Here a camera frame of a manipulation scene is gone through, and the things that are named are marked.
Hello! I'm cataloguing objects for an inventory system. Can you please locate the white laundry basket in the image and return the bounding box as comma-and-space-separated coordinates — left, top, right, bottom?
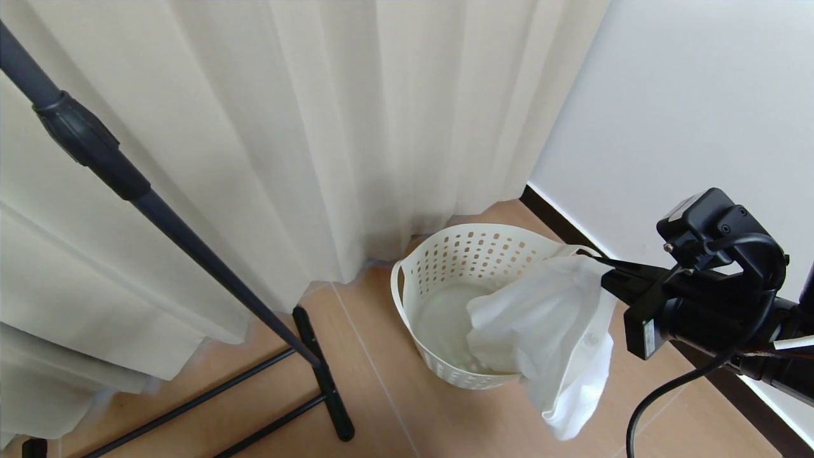
390, 223, 603, 391

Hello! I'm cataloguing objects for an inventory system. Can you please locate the black cable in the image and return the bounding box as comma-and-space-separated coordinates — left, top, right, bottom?
626, 318, 773, 458

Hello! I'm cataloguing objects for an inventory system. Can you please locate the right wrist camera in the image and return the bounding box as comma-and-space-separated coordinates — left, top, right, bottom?
656, 187, 790, 319

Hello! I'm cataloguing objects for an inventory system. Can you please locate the white garment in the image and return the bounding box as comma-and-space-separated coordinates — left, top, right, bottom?
466, 253, 618, 442

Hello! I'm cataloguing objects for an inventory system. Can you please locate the white curtain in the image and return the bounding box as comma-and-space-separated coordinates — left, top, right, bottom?
0, 318, 157, 447
0, 0, 612, 384

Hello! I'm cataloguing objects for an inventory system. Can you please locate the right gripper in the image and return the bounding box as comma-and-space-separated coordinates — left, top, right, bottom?
623, 270, 784, 362

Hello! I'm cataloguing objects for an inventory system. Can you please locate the black clothes rack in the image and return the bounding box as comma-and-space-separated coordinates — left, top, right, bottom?
0, 19, 356, 458

